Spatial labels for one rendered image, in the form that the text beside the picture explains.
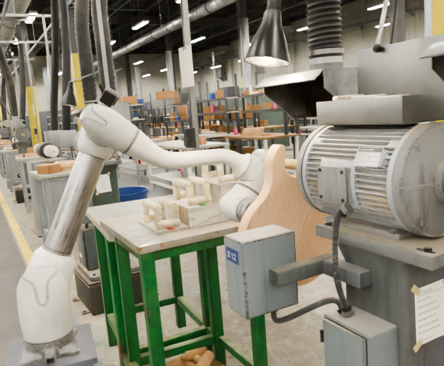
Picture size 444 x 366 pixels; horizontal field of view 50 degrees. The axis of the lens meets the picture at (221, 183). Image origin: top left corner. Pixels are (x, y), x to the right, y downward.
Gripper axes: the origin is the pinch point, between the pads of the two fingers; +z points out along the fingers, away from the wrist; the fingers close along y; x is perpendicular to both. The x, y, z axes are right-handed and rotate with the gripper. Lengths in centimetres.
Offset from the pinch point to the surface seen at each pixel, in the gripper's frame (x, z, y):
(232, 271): -16.7, 19.0, 26.7
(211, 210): -4, -66, -8
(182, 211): -9, -72, 2
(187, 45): 97, -187, -14
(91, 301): -98, -219, -22
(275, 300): -20.1, 24.7, 15.3
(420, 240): 5, 51, 4
